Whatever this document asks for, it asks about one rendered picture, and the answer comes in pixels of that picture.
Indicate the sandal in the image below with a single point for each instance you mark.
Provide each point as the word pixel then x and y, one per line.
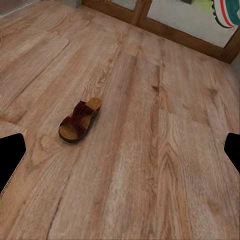
pixel 75 126

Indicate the door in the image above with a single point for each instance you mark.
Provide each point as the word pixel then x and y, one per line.
pixel 188 22

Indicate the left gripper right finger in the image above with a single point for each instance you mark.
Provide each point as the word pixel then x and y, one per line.
pixel 232 149

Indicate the gym shoe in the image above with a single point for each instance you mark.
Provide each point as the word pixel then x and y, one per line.
pixel 227 12

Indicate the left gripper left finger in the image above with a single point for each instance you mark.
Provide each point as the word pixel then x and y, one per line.
pixel 12 149

